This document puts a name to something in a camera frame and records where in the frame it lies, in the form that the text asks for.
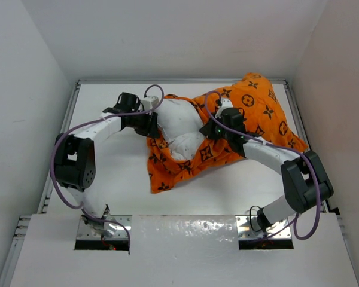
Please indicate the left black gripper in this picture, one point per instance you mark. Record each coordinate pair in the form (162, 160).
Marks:
(149, 128)

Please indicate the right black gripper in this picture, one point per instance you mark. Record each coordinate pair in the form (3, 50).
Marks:
(208, 130)

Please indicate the white pillow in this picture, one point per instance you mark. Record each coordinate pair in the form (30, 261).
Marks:
(180, 126)

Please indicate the orange patterned pillowcase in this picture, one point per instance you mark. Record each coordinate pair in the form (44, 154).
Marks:
(253, 94)

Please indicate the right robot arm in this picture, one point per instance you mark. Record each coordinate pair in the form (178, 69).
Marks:
(305, 181)

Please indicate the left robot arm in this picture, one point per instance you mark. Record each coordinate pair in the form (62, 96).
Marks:
(74, 161)

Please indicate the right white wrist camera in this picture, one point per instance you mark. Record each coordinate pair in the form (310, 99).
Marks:
(225, 104)

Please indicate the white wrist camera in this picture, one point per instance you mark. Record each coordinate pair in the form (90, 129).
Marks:
(225, 104)
(149, 102)

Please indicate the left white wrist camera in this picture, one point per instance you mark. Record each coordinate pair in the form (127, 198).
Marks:
(149, 102)

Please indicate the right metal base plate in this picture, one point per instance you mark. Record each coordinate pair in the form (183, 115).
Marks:
(248, 229)

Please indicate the metal base plate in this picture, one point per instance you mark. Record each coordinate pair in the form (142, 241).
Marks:
(91, 230)
(248, 229)

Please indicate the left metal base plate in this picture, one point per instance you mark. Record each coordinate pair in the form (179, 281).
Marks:
(91, 230)

